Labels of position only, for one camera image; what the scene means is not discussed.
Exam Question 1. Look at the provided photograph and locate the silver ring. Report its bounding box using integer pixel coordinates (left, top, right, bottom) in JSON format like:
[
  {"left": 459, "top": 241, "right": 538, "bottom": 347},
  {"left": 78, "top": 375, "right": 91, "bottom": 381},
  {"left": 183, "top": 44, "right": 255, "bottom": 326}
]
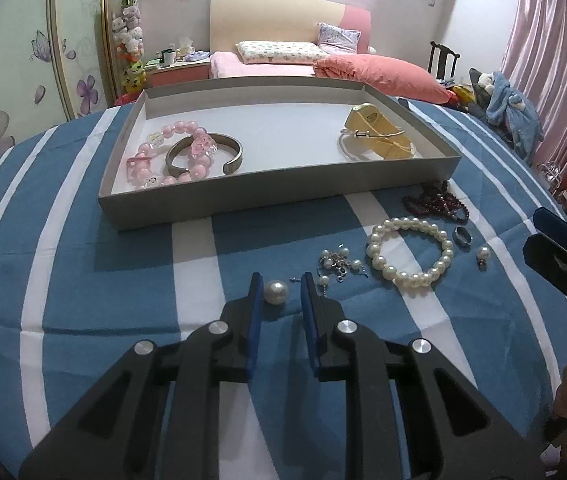
[{"left": 453, "top": 224, "right": 475, "bottom": 250}]

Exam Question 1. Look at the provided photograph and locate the dark red bead bracelet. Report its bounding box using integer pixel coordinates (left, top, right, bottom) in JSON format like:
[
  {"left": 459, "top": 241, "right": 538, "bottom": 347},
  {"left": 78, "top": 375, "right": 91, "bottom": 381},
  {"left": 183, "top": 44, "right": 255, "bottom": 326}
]
[{"left": 401, "top": 180, "right": 471, "bottom": 226}]

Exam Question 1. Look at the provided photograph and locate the white pearl bracelet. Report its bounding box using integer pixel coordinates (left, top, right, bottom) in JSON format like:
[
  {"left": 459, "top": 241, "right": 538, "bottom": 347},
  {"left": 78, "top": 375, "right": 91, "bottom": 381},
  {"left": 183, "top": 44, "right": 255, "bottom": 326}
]
[{"left": 366, "top": 216, "right": 456, "bottom": 291}]

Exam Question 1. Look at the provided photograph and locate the small pearl earrings cluster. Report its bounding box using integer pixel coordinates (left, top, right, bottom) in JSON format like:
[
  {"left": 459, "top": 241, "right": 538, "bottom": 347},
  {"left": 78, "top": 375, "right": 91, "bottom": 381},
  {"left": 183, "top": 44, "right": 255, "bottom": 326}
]
[{"left": 315, "top": 244, "right": 368, "bottom": 292}]

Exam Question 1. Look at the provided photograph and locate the large pearl earring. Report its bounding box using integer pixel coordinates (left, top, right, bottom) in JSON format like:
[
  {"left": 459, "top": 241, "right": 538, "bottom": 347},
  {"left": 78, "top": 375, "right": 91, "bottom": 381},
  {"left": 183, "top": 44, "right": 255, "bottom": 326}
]
[{"left": 264, "top": 281, "right": 289, "bottom": 306}]

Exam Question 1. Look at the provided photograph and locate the yellow wristwatch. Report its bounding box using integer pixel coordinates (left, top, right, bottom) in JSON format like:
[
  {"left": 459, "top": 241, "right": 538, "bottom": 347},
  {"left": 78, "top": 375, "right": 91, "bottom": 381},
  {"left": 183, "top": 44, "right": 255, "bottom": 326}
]
[{"left": 342, "top": 103, "right": 416, "bottom": 160}]

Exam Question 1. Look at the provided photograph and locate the thick silver cuff bangle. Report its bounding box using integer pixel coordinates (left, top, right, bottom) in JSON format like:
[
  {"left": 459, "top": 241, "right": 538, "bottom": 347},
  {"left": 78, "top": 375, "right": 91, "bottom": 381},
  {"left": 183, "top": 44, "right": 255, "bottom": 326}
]
[{"left": 165, "top": 132, "right": 243, "bottom": 180}]

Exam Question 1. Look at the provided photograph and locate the pink bead bracelet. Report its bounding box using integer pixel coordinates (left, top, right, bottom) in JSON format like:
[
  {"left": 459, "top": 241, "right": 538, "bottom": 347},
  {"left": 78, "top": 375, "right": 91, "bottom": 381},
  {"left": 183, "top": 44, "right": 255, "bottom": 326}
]
[{"left": 126, "top": 119, "right": 216, "bottom": 190}]

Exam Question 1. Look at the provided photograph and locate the thin silver bangle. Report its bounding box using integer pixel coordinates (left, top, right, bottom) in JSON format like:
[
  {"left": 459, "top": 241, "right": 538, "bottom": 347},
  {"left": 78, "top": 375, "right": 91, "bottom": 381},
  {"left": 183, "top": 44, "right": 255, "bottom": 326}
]
[{"left": 338, "top": 128, "right": 415, "bottom": 162}]

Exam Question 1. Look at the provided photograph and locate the pearl stud earring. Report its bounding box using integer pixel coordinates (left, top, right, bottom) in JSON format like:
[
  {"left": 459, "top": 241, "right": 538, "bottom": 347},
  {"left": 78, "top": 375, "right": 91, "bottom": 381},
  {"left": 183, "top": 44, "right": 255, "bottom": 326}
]
[{"left": 477, "top": 245, "right": 492, "bottom": 272}]

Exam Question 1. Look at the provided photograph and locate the blue white striped tablecloth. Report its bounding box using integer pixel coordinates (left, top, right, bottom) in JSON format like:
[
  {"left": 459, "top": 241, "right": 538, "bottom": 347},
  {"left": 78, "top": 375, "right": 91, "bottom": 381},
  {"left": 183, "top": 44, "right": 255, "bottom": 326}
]
[{"left": 0, "top": 103, "right": 567, "bottom": 472}]

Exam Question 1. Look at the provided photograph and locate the dark wooden chair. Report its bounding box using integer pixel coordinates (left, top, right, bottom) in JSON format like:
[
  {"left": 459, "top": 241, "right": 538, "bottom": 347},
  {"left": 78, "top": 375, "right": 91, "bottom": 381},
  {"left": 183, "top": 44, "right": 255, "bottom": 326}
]
[{"left": 428, "top": 41, "right": 461, "bottom": 80}]

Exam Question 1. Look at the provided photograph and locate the folded salmon duvet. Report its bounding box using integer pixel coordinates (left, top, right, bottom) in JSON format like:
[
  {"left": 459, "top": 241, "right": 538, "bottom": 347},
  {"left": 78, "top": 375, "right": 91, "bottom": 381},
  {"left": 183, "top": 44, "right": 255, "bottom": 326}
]
[{"left": 313, "top": 54, "right": 451, "bottom": 105}]

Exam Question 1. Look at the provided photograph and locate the grey cardboard tray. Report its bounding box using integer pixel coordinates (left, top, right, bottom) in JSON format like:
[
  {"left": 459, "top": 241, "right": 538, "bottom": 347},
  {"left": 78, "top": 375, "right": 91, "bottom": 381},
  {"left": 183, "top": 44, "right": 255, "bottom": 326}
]
[{"left": 99, "top": 76, "right": 461, "bottom": 231}]

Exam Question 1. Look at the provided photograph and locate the purple floral pillow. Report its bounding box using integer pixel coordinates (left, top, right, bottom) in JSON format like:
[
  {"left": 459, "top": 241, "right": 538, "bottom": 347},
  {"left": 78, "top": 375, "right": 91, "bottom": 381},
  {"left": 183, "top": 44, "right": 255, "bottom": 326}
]
[{"left": 317, "top": 22, "right": 361, "bottom": 54}]

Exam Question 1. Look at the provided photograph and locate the red waste bin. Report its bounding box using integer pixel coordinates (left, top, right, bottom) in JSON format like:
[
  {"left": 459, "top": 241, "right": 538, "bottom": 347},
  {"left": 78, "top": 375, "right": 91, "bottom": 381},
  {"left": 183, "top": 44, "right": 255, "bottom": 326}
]
[{"left": 114, "top": 92, "right": 139, "bottom": 106}]

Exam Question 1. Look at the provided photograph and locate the white patterned pillow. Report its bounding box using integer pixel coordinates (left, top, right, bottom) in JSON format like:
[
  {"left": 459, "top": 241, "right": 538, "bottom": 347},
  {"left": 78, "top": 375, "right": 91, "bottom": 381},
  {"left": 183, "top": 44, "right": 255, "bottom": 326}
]
[{"left": 236, "top": 40, "right": 329, "bottom": 65}]

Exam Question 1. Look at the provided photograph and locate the pink nightstand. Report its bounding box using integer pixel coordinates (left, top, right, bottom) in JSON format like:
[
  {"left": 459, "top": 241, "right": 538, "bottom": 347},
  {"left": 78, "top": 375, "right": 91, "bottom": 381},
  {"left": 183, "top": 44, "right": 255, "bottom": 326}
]
[{"left": 146, "top": 58, "right": 210, "bottom": 88}]

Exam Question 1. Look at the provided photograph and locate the bed with pink sheet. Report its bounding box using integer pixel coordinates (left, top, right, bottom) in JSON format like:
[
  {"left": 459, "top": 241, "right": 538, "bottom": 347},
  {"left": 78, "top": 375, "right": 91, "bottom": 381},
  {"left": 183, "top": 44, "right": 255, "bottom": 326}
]
[{"left": 210, "top": 51, "right": 317, "bottom": 78}]

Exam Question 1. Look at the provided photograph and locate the white mug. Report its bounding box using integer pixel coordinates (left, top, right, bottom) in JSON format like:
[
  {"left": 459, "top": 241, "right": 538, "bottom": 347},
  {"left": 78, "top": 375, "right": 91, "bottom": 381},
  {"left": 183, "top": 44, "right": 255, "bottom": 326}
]
[{"left": 161, "top": 49, "right": 176, "bottom": 65}]

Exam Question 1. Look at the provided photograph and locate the beige pink headboard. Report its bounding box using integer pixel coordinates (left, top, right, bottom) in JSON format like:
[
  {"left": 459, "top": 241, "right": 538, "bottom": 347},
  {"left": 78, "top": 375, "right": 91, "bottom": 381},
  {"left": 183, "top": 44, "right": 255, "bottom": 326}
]
[{"left": 210, "top": 0, "right": 371, "bottom": 53}]

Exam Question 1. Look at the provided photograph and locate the plush toy tower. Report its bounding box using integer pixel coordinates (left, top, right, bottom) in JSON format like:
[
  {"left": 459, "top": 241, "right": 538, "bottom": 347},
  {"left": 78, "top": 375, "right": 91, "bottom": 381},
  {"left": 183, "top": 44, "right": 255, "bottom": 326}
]
[{"left": 110, "top": 0, "right": 146, "bottom": 96}]

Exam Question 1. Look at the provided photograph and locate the sliding wardrobe with purple flowers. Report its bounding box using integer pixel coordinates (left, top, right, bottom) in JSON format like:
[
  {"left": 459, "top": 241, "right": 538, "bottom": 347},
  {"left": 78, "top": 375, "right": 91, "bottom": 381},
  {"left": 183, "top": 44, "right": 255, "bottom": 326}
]
[{"left": 0, "top": 0, "right": 114, "bottom": 156}]

